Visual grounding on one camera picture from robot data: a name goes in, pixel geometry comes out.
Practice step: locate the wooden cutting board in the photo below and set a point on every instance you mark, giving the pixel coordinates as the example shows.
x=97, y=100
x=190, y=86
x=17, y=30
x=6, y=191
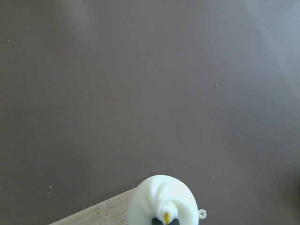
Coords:
x=112, y=211

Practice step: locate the white steamed bun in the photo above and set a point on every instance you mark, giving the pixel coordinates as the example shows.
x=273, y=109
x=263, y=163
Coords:
x=166, y=198

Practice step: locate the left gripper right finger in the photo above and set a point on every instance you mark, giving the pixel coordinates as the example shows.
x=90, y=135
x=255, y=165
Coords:
x=174, y=222

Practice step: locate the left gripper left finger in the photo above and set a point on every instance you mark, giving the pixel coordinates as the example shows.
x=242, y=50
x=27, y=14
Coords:
x=156, y=221

